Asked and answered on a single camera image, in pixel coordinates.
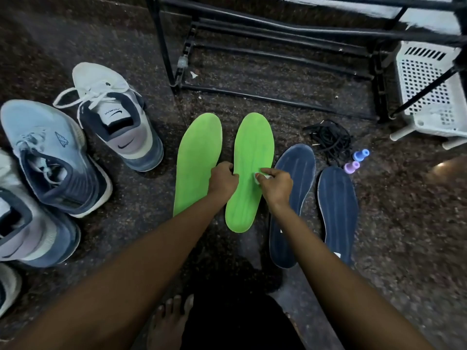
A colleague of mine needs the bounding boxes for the person's right hand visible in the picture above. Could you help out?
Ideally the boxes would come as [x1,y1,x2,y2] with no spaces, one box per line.
[254,167,294,212]

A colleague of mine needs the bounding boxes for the person's left hand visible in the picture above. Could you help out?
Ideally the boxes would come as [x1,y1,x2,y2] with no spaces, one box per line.
[207,161,240,204]

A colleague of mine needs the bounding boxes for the green shoe insole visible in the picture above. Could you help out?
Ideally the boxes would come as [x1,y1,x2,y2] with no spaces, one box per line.
[225,112,275,234]
[173,113,223,218]

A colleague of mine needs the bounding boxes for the person's right forearm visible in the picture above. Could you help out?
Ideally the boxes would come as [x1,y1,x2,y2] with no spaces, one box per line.
[269,205,435,350]

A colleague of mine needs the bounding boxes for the person's left forearm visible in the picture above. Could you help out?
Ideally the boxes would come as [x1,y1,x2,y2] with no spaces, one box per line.
[7,195,234,350]

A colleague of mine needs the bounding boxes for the navy striped shoe insole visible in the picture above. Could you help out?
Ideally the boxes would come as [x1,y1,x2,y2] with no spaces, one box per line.
[317,166,359,267]
[269,144,316,269]

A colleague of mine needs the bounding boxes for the bundle of black shoelaces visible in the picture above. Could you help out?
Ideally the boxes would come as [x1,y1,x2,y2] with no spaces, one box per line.
[303,120,354,166]

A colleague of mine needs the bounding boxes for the white and navy laced sneaker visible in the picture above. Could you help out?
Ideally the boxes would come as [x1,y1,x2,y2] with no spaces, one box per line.
[53,62,164,173]

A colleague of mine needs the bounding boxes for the black metal shoe rack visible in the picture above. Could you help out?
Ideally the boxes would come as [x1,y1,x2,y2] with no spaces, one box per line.
[146,0,467,123]

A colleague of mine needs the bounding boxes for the person's black shorts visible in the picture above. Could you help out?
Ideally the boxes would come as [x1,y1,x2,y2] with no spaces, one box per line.
[180,291,305,350]

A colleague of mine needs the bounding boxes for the person's bare foot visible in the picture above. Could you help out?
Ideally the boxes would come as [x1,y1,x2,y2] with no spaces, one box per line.
[146,294,194,350]

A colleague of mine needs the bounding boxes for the light blue sneaker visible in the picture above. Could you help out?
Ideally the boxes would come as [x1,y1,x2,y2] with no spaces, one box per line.
[0,100,113,219]

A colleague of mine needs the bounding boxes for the black metal stand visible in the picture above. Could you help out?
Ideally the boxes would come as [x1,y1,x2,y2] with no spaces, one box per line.
[389,0,467,119]

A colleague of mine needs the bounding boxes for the white perforated plastic basket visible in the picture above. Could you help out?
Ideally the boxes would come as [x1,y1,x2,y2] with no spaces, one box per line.
[390,41,467,150]

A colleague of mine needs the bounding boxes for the white sneaker toe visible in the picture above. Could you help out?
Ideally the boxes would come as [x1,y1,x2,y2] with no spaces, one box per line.
[0,264,22,318]

